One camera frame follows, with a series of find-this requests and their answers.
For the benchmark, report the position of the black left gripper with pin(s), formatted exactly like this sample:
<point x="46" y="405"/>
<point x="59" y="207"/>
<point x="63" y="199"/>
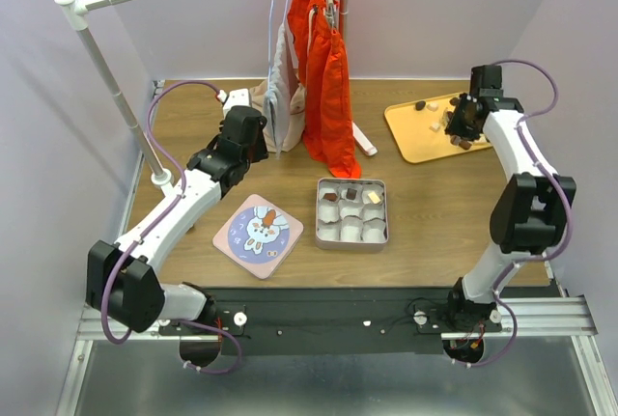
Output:
<point x="261" y="151"/>

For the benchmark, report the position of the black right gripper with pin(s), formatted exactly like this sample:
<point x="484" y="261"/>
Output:
<point x="454" y="125"/>

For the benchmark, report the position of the dark round chocolate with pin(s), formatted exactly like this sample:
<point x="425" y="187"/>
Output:
<point x="461" y="143"/>

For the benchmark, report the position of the dark brown chocolate cube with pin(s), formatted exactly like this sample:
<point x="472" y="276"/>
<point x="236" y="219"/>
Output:
<point x="351" y="193"/>

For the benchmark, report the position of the pink chocolate tin box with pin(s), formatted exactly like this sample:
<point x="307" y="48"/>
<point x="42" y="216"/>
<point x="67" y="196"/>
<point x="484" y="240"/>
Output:
<point x="357" y="225"/>

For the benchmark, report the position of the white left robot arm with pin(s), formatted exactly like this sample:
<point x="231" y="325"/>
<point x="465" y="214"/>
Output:
<point x="122" y="277"/>

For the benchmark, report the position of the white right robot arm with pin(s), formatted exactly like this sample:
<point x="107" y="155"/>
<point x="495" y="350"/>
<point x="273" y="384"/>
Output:
<point x="532" y="219"/>

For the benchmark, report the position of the orange tray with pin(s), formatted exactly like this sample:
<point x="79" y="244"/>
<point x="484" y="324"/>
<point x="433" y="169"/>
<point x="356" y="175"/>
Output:
<point x="414" y="139"/>

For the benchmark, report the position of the grey hanging towel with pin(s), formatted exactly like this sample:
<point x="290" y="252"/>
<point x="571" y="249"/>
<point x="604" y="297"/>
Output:
<point x="276" y="102"/>

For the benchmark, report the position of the beige cloth pile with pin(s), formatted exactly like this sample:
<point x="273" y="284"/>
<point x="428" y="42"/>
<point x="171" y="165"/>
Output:
<point x="295" y="113"/>

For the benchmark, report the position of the pink tin lid with bunny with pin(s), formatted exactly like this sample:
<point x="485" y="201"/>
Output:
<point x="258" y="237"/>

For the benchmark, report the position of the orange hanging garment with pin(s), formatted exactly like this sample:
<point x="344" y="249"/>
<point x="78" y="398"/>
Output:
<point x="323" y="71"/>

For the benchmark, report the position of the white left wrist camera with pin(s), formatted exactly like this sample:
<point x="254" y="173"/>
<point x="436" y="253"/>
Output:
<point x="239" y="97"/>

